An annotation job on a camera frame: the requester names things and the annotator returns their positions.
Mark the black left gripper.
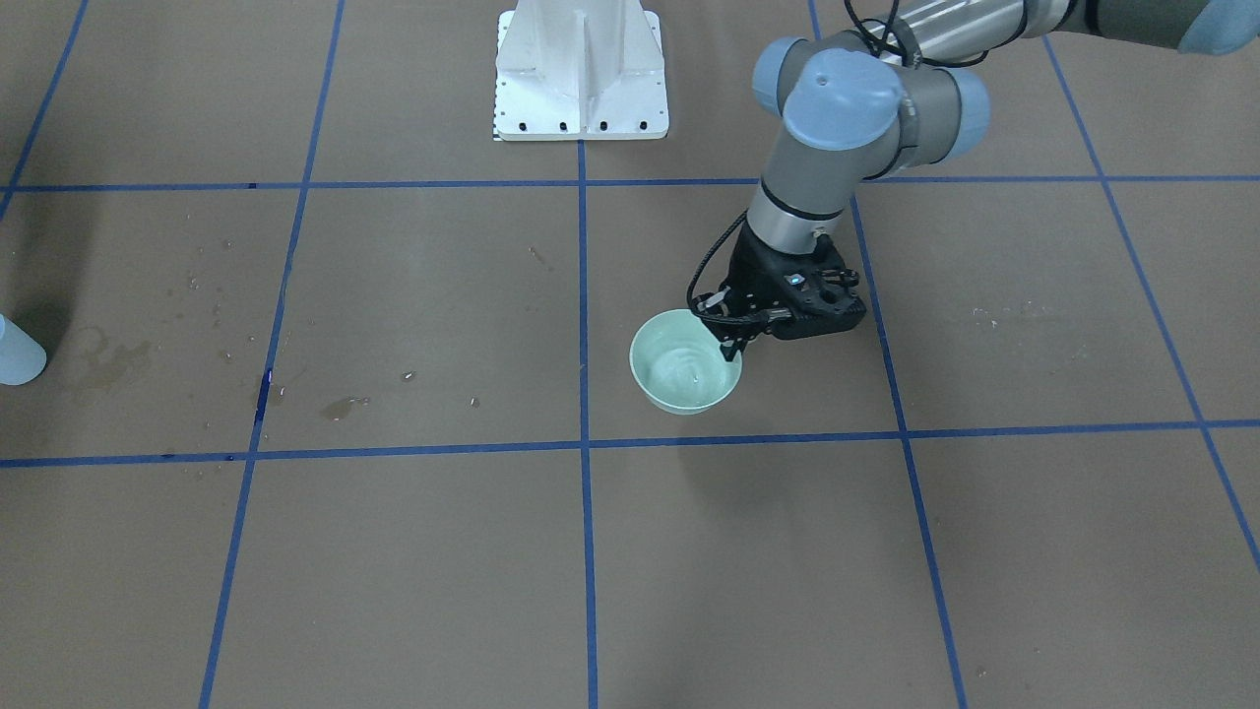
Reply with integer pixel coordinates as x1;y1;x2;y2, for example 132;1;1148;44
689;224;838;361

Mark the light green bowl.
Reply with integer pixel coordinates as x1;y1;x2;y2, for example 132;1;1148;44
627;309;743;416

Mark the light blue plastic cup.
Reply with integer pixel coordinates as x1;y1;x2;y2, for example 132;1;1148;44
0;314;48;387

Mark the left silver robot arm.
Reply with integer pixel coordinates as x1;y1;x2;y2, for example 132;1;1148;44
687;1;1257;361

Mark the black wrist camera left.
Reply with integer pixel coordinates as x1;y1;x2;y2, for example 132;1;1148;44
769;248;867;341

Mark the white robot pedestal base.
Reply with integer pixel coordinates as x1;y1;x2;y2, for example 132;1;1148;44
491;1;670;141

